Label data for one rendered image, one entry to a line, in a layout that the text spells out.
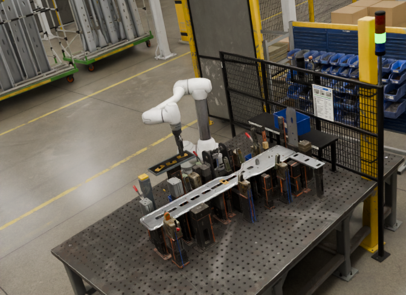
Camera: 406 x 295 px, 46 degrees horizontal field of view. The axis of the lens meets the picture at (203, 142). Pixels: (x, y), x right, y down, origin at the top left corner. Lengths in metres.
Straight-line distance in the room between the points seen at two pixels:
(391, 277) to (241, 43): 3.20
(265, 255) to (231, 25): 3.35
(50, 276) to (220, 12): 3.55
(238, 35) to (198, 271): 3.37
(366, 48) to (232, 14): 2.61
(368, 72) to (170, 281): 2.03
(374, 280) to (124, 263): 2.00
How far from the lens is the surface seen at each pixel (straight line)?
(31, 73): 10.50
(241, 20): 5.89
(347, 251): 4.13
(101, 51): 11.27
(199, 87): 4.11
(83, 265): 3.77
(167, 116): 3.63
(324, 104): 4.07
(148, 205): 3.54
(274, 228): 3.67
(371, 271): 4.35
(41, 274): 5.08
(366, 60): 3.71
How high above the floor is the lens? 2.93
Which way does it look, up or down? 26 degrees down
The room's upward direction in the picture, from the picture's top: 11 degrees counter-clockwise
